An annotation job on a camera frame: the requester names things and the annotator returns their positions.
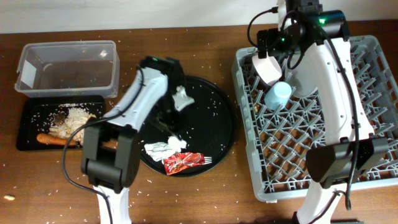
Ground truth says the pink bowl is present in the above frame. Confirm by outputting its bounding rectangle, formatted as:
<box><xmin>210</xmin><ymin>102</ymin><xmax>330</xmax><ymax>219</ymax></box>
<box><xmin>252</xmin><ymin>54</ymin><xmax>282</xmax><ymax>86</ymax></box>

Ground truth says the white tissue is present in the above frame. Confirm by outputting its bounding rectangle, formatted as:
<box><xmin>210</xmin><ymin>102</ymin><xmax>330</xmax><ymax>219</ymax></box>
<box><xmin>144</xmin><ymin>136</ymin><xmax>187</xmax><ymax>162</ymax></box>

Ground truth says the red snack wrapper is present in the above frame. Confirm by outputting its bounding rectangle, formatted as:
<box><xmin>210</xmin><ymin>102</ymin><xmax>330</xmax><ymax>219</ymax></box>
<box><xmin>164</xmin><ymin>152</ymin><xmax>205</xmax><ymax>175</ymax></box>

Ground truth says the grey plate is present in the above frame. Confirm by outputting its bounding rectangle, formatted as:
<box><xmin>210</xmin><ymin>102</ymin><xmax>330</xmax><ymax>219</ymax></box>
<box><xmin>285</xmin><ymin>56</ymin><xmax>317</xmax><ymax>98</ymax></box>

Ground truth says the light blue plastic cup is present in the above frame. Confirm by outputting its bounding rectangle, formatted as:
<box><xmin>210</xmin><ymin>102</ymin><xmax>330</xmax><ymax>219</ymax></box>
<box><xmin>264</xmin><ymin>82</ymin><xmax>292</xmax><ymax>111</ymax></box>

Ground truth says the white plastic fork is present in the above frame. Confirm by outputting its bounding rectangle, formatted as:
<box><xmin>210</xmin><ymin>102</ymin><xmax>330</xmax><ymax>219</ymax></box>
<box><xmin>204</xmin><ymin>157</ymin><xmax>212</xmax><ymax>164</ymax></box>

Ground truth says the oats and nuts food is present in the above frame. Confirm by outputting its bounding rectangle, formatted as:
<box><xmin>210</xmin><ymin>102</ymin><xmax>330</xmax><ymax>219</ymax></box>
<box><xmin>49</xmin><ymin>108</ymin><xmax>96</xmax><ymax>139</ymax></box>

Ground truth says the brown food lump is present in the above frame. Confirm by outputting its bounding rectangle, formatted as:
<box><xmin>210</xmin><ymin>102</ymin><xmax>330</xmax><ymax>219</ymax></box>
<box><xmin>53</xmin><ymin>113</ymin><xmax>67</xmax><ymax>126</ymax></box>

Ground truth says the orange carrot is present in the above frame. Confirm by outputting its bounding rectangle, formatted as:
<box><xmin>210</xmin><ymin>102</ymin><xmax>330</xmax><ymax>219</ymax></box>
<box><xmin>36</xmin><ymin>133</ymin><xmax>67</xmax><ymax>146</ymax></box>

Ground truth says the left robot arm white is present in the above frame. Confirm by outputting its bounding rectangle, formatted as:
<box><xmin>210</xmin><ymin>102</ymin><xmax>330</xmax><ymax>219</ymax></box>
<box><xmin>63</xmin><ymin>56</ymin><xmax>194</xmax><ymax>223</ymax></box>

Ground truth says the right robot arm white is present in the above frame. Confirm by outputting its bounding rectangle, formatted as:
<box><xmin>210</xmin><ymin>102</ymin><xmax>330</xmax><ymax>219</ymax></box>
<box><xmin>252</xmin><ymin>1</ymin><xmax>389</xmax><ymax>223</ymax></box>

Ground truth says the grey dishwasher rack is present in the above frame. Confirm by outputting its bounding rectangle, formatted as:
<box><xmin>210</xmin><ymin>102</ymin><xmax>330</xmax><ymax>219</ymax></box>
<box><xmin>231</xmin><ymin>35</ymin><xmax>397</xmax><ymax>202</ymax></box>

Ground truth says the round black tray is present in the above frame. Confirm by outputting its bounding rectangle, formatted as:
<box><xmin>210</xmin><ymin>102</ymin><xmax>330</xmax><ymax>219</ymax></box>
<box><xmin>138</xmin><ymin>75</ymin><xmax>237</xmax><ymax>178</ymax></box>

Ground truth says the clear plastic bin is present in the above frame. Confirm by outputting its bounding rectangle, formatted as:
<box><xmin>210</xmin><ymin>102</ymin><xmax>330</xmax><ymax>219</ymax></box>
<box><xmin>14</xmin><ymin>40</ymin><xmax>120</xmax><ymax>98</ymax></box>

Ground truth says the black rectangular tray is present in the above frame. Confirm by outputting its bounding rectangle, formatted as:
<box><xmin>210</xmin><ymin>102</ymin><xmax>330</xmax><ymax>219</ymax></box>
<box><xmin>16</xmin><ymin>96</ymin><xmax>106</xmax><ymax>151</ymax></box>

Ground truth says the peanut on table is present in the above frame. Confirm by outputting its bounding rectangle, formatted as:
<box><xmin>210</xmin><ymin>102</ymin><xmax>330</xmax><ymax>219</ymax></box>
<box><xmin>4</xmin><ymin>195</ymin><xmax>15</xmax><ymax>201</ymax></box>

